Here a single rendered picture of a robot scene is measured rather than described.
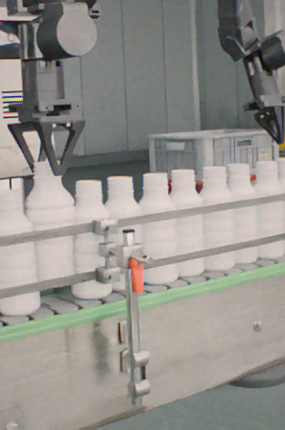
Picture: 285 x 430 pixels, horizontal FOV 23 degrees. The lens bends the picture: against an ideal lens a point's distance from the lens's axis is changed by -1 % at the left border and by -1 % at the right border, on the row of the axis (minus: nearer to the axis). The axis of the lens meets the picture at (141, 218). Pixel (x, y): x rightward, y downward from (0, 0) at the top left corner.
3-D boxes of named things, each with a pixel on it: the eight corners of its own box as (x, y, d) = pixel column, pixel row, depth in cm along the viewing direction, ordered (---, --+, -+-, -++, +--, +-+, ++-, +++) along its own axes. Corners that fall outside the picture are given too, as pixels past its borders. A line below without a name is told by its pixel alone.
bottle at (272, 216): (284, 260, 119) (283, 163, 116) (249, 260, 120) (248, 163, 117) (285, 252, 124) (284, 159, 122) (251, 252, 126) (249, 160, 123)
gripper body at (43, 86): (40, 115, 89) (36, 57, 88) (7, 117, 97) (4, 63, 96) (84, 112, 92) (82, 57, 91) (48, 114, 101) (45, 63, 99)
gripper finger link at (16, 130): (32, 178, 93) (27, 107, 91) (9, 175, 98) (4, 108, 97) (76, 173, 96) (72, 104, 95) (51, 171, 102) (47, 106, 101)
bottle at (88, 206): (94, 288, 106) (90, 179, 104) (121, 295, 102) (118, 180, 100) (62, 295, 102) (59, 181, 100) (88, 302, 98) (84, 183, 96)
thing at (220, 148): (205, 181, 337) (204, 135, 333) (147, 178, 367) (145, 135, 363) (281, 170, 377) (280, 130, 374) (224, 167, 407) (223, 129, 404)
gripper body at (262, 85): (296, 102, 150) (287, 70, 151) (263, 103, 144) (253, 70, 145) (276, 112, 155) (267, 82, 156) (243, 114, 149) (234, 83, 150)
